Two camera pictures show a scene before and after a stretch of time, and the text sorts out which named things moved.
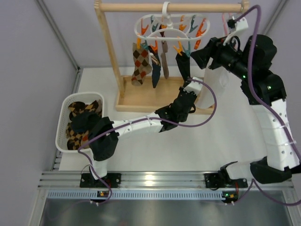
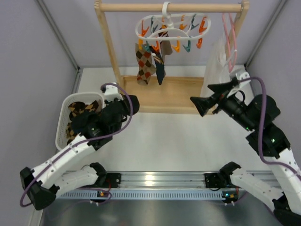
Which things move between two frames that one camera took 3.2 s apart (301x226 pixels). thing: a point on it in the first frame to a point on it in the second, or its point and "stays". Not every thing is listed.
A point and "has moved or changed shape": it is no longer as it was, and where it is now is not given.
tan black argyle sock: x=77 y=107 stays
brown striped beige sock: x=163 y=57 to x=166 y=49
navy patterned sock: x=156 y=65 has moved or changed shape
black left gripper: x=186 y=93 to x=80 y=121
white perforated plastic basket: x=61 y=142 stays
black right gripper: x=209 y=55 to x=221 y=96
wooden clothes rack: x=157 y=94 stays
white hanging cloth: x=219 y=78 stays
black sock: x=183 y=62 to x=135 y=101
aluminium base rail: x=59 y=185 stays
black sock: x=80 y=121 stays
